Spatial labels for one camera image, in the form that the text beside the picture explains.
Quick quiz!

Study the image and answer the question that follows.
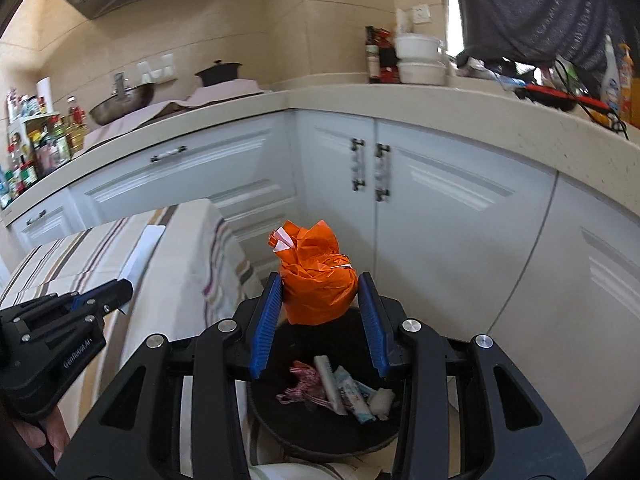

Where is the orange plastic bag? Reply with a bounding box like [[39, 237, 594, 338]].
[[269, 219, 359, 326]]

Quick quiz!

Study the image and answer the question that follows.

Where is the red packet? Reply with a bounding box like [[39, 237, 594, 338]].
[[377, 30, 401, 84]]

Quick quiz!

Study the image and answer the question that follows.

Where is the long drawer handle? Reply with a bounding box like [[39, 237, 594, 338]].
[[149, 145, 189, 164]]

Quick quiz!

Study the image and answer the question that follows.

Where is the white paper roll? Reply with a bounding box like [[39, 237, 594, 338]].
[[36, 76, 54, 114]]

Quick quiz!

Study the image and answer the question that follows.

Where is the black trash bin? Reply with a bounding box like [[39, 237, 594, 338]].
[[245, 300, 417, 462]]

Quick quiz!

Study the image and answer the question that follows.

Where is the striped tablecloth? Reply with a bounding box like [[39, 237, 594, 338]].
[[0, 199, 391, 480]]

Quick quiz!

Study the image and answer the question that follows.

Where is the black cable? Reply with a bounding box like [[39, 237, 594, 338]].
[[551, 59, 632, 139]]

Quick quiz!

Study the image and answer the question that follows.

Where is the pile of plastic bags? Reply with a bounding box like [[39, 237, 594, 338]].
[[457, 57, 532, 89]]

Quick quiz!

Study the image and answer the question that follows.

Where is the black pot with lid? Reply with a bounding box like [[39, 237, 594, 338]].
[[195, 60, 244, 87]]

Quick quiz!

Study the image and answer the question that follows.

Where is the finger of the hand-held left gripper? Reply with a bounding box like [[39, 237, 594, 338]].
[[82, 290, 135, 318], [70, 280, 132, 308]]

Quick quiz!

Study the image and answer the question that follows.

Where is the light blue white tube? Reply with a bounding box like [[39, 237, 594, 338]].
[[334, 365, 376, 424]]

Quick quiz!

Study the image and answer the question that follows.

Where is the dark grey hanging cloth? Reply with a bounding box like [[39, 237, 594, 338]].
[[450, 0, 640, 69]]

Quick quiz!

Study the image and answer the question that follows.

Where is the white tissue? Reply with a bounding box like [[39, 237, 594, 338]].
[[369, 387, 396, 420]]

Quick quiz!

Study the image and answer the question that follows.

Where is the red power strip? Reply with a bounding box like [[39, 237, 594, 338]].
[[515, 84, 614, 114]]

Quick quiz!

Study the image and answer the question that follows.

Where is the pink stove cover cloth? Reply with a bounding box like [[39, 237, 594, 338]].
[[82, 80, 274, 154]]

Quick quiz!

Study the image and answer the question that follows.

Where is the white wall hook rack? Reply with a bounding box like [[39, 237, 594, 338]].
[[124, 53, 177, 84]]

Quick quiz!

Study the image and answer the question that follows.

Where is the dark oil bottle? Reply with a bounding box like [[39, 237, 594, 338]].
[[365, 26, 382, 84]]

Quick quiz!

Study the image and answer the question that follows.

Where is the steel wok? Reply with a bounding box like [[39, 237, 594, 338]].
[[89, 72, 156, 126]]

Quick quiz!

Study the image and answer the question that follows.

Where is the person's left hand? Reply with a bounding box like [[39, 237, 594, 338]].
[[11, 411, 71, 465]]

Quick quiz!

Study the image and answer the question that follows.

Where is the long white tube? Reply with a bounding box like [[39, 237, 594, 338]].
[[314, 355, 349, 415]]

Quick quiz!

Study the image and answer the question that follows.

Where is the cluster of condiment bottles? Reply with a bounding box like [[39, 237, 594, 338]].
[[0, 87, 89, 212]]

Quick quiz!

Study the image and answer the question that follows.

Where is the orange liquid bottle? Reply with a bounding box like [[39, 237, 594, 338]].
[[617, 42, 639, 126]]

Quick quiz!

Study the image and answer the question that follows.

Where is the white spray bottle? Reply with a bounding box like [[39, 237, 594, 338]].
[[600, 35, 622, 114]]

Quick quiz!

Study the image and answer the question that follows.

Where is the white cabinet door handle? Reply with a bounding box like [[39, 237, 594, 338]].
[[349, 137, 366, 192], [373, 143, 392, 202]]

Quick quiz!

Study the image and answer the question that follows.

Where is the red white patterned wrapper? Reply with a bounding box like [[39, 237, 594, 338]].
[[276, 360, 331, 411]]

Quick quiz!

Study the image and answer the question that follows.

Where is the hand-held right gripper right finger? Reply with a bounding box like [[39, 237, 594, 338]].
[[357, 271, 587, 480]]

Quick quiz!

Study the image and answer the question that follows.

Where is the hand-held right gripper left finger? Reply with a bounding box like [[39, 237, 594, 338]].
[[55, 272, 283, 480]]

